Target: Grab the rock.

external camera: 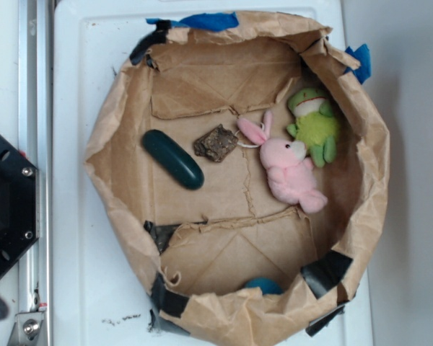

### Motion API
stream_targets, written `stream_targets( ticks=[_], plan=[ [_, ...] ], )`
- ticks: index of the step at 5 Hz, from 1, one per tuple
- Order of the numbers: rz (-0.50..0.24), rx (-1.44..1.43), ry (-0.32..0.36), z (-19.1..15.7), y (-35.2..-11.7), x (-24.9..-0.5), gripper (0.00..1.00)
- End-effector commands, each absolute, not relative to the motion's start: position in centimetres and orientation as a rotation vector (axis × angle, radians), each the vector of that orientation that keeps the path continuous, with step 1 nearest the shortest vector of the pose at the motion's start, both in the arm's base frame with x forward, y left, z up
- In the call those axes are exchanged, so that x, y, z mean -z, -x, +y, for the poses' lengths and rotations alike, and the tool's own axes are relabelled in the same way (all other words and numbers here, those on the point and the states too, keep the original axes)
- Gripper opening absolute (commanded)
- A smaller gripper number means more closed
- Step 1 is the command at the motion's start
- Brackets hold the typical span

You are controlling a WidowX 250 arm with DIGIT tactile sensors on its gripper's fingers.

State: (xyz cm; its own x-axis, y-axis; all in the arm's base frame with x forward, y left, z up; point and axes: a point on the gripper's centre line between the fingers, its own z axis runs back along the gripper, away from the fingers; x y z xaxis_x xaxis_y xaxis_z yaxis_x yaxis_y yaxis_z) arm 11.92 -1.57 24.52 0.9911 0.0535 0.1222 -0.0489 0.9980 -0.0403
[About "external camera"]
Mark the white plastic board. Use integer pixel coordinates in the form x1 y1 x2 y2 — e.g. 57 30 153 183
51 0 375 346

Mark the dark green oval case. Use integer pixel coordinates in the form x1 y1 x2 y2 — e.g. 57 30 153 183
141 129 205 190

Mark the green plush frog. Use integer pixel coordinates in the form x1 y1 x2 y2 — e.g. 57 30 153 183
287 87 340 168

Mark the aluminium rail frame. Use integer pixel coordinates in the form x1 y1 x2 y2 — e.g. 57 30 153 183
8 1 56 345

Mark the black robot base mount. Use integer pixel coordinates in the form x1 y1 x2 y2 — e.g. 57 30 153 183
0 134 38 279

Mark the brown rough rock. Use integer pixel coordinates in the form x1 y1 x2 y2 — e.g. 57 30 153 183
193 124 238 162

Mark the teal ball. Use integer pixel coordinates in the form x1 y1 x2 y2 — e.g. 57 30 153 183
244 277 284 295

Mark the pink plush bunny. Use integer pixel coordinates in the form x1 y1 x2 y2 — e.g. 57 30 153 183
237 110 328 213

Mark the brown paper bag tray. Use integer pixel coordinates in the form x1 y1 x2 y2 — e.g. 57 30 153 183
84 12 390 345

